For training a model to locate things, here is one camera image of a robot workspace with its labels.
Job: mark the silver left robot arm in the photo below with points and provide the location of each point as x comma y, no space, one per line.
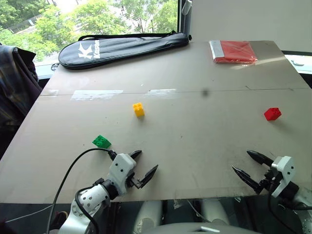
89,198

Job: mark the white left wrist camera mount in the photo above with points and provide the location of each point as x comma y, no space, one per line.
120,168

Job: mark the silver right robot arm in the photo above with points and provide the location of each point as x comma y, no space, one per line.
304,203

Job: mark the dark red shoe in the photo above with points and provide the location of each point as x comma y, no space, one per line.
61,218

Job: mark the black racket bag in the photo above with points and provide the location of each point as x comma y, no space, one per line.
117,50

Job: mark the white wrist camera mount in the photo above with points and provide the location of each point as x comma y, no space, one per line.
286,170
120,168

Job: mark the grey robot torso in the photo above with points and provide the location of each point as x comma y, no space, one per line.
195,229

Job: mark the green toy brick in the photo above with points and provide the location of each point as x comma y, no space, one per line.
101,141

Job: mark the grey rounded robot leg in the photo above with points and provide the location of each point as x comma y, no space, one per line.
149,214
212,210

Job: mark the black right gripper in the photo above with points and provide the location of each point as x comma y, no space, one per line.
270,176

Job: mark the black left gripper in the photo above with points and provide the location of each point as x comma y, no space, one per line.
133,181

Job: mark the red packet in plastic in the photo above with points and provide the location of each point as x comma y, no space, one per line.
235,51

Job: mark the plaid cloth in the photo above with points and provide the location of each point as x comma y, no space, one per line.
14,80

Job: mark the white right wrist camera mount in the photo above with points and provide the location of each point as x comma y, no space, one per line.
286,170

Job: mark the clear tape patch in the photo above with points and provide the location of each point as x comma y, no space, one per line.
162,93
96,94

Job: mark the white object on sill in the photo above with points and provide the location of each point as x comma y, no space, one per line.
298,63

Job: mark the red toy brick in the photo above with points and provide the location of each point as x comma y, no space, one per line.
272,114

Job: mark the dark window post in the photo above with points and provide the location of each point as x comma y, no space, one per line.
180,15

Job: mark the yellow toy brick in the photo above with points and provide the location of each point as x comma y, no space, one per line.
138,109

